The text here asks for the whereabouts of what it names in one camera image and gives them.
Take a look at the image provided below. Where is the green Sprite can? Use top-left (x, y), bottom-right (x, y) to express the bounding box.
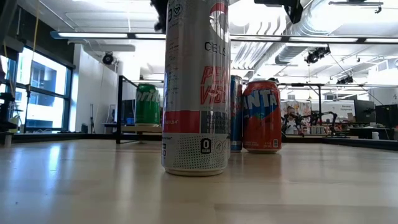
top-left (135, 83), bottom-right (162, 126)

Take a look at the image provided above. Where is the person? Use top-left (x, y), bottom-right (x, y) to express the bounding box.
top-left (282, 105), bottom-right (307, 135)

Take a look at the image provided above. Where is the black computer monitor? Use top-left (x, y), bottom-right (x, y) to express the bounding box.
top-left (375, 104), bottom-right (398, 128)
top-left (353, 99), bottom-right (376, 124)

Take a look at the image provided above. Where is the silver ventilation duct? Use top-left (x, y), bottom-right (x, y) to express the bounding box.
top-left (253, 0), bottom-right (346, 72)

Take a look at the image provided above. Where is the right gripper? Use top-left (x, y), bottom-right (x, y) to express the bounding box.
top-left (254, 0), bottom-right (304, 25)

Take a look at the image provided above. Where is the black metal rig stand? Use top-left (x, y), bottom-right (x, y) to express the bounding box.
top-left (279, 82), bottom-right (326, 127)

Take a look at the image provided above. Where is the window with blue frame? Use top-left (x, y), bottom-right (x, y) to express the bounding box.
top-left (0, 46), bottom-right (75, 133)

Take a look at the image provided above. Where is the orange-red Fanta can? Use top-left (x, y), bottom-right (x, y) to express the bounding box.
top-left (242, 80), bottom-right (282, 154)

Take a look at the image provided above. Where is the black wire shelf rack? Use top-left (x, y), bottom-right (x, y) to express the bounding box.
top-left (115, 75), bottom-right (280, 144)

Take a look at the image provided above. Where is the overhead light bar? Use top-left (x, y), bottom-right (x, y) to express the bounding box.
top-left (50, 30), bottom-right (398, 44)

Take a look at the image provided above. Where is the tall silver Celsius can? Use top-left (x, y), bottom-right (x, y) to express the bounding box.
top-left (160, 0), bottom-right (231, 177)

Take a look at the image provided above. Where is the slim blue drink can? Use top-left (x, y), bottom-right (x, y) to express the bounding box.
top-left (229, 74), bottom-right (244, 154)

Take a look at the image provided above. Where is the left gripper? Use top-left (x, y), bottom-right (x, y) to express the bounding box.
top-left (150, 0), bottom-right (170, 34)

